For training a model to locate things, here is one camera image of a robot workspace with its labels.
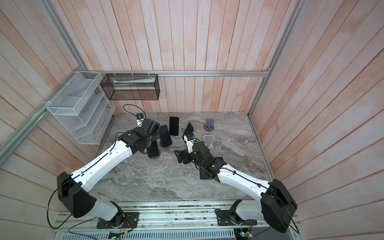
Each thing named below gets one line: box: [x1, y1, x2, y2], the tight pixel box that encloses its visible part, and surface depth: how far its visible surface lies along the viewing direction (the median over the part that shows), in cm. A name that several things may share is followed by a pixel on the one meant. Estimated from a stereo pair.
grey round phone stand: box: [203, 118, 215, 132], surface depth 110 cm
